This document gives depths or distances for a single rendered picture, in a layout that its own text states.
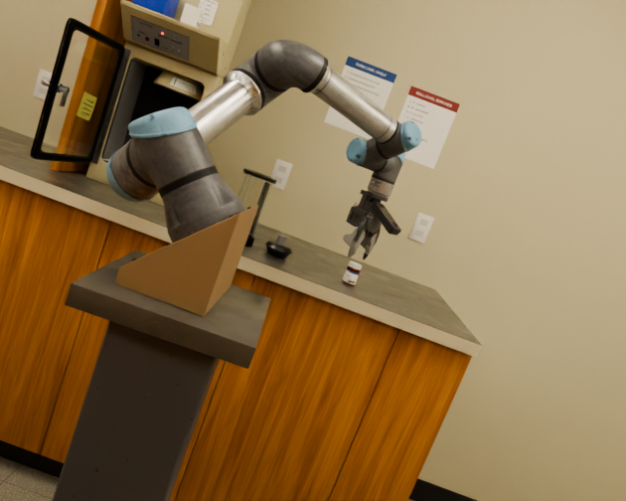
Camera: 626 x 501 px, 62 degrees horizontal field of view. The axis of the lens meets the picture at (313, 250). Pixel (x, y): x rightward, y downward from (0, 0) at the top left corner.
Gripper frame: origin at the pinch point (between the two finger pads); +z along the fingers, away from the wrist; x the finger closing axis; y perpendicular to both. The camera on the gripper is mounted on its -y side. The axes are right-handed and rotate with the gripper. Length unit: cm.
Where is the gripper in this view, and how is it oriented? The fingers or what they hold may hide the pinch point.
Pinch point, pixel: (359, 255)
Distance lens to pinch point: 164.3
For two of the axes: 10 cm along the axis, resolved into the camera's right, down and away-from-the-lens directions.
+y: -7.1, -3.7, 6.0
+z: -3.5, 9.2, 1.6
